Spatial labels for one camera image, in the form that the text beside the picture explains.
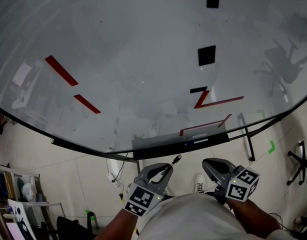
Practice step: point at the person's right forearm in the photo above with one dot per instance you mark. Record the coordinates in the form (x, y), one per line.
(253, 216)

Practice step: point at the short red tape strip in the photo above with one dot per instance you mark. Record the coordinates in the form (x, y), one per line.
(87, 104)

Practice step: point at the white power strip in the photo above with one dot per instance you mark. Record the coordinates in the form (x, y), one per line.
(113, 180)

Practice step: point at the person's white shoe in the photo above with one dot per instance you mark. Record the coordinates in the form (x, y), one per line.
(166, 192)
(199, 184)

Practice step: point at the person's left forearm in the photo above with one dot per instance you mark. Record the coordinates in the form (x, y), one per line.
(116, 225)

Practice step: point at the green floor tape patch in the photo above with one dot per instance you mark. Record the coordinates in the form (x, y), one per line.
(89, 215)

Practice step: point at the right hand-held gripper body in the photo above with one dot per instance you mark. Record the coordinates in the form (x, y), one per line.
(242, 186)

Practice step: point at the blue and white pen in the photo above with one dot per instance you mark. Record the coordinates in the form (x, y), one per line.
(199, 141)

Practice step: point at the black and white pen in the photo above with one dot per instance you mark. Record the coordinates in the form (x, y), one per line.
(173, 163)

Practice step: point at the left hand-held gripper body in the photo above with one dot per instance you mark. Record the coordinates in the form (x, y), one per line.
(142, 200)

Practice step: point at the person's right white shoe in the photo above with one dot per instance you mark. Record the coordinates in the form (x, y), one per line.
(199, 184)

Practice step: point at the white metal shelf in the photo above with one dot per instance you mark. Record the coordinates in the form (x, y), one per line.
(1, 196)

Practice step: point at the person's dark trousers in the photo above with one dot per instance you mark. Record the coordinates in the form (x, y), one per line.
(218, 199)

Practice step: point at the person's left white shoe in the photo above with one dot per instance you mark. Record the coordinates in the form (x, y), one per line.
(166, 192)

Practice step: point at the pale pink sheet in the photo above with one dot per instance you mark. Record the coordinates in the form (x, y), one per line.
(14, 231)

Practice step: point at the person's white shirt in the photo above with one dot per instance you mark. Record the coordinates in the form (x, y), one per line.
(193, 220)

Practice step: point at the white plastic bag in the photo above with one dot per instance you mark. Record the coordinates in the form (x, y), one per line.
(28, 192)

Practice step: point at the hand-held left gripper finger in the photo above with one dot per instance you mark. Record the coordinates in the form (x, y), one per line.
(166, 182)
(144, 171)

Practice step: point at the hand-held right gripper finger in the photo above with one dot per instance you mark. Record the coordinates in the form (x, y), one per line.
(212, 177)
(226, 167)

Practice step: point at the white sheet with black shapes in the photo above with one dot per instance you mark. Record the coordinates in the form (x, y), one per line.
(17, 209)

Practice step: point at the long red tape strip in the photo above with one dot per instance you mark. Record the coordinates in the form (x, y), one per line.
(61, 70)

